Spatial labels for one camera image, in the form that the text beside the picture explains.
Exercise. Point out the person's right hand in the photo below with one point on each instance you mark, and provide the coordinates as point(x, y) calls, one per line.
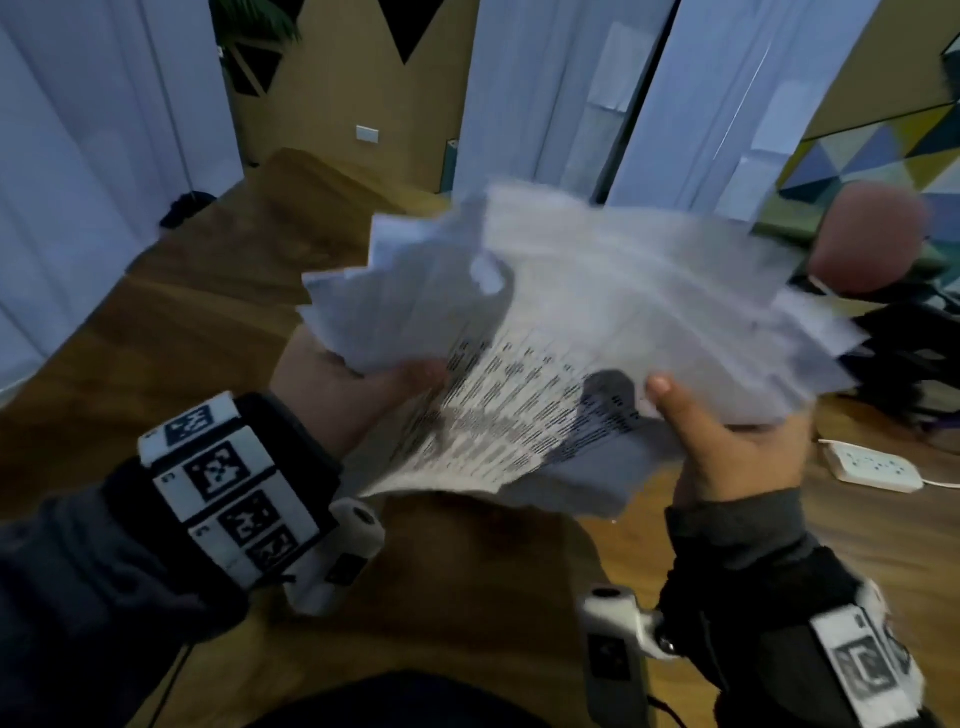
point(735, 457)

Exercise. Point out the person's left hand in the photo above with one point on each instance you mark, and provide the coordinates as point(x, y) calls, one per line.
point(330, 397)

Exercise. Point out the pile of printed white papers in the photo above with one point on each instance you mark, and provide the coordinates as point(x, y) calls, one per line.
point(600, 315)

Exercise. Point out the person's right forearm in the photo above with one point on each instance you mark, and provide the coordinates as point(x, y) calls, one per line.
point(750, 585)

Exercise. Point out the person's left forearm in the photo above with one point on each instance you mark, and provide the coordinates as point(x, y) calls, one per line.
point(75, 585)

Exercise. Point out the person's dark clothed torso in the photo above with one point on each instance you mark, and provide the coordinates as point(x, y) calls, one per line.
point(405, 705)

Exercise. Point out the white marker wristband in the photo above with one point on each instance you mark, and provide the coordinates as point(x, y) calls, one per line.
point(217, 472)
point(862, 660)

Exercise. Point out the white power strip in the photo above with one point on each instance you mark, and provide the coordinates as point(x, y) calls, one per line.
point(874, 466)

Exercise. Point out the black floor object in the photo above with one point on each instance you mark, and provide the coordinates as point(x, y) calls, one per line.
point(187, 210)

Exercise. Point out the teal cylinder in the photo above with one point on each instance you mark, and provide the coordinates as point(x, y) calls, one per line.
point(451, 165)

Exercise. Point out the colourful triangle patterned panel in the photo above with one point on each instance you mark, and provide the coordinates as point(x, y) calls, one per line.
point(847, 157)

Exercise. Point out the white curtain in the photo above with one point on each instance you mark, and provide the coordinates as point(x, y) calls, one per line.
point(75, 187)
point(525, 90)
point(712, 97)

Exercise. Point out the green potted plant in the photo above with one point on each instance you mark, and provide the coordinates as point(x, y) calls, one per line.
point(255, 19)

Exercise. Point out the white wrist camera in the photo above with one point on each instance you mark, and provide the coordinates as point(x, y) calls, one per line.
point(607, 660)
point(330, 562)

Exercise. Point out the white wall outlet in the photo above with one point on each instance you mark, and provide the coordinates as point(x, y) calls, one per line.
point(367, 135)

